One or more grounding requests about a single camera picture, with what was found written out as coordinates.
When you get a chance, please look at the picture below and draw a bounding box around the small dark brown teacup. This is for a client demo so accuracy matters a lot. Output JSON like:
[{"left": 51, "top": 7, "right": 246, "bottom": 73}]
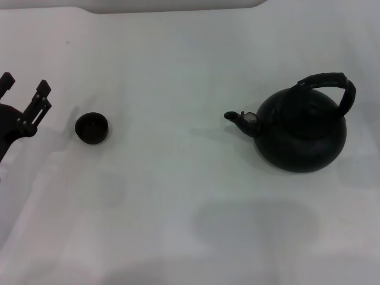
[{"left": 74, "top": 112, "right": 110, "bottom": 145}]

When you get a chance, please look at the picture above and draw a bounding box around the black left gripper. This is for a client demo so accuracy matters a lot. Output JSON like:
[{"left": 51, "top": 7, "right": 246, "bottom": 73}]
[{"left": 0, "top": 72, "right": 53, "bottom": 164}]

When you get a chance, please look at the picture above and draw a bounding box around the black round teapot with handle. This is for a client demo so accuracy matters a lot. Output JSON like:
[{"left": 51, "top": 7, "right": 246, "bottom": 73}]
[{"left": 223, "top": 72, "right": 356, "bottom": 173}]

